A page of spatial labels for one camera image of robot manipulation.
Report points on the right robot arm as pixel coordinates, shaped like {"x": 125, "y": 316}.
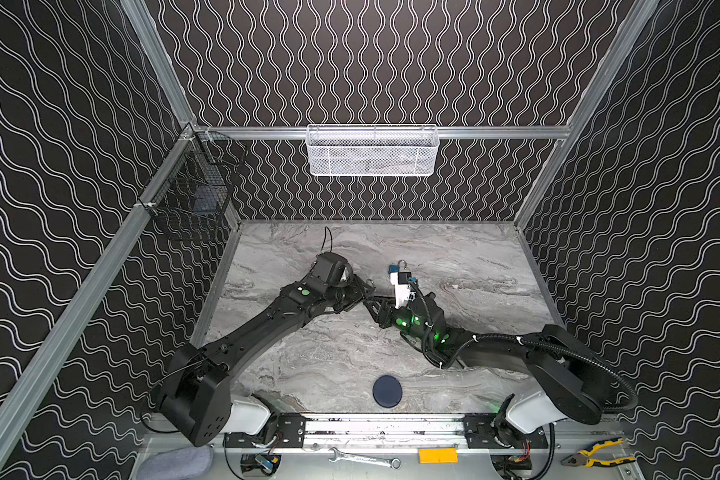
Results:
{"x": 568, "y": 380}

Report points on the black wire basket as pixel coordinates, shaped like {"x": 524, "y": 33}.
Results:
{"x": 192, "y": 205}

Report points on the white wire basket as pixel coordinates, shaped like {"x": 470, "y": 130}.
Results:
{"x": 367, "y": 150}

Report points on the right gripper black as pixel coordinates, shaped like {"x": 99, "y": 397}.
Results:
{"x": 387, "y": 310}

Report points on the dark round disc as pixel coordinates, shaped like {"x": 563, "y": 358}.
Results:
{"x": 387, "y": 391}

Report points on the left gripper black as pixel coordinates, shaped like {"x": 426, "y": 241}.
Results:
{"x": 353, "y": 291}

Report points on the steel wrench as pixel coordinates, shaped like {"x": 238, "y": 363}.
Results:
{"x": 391, "y": 463}

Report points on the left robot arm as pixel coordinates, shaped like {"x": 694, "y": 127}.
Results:
{"x": 195, "y": 396}

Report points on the grey cloth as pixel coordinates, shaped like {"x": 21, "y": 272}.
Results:
{"x": 178, "y": 464}

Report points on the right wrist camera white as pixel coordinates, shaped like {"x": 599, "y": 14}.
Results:
{"x": 401, "y": 281}

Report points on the yellow label block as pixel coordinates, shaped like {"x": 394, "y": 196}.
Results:
{"x": 437, "y": 456}

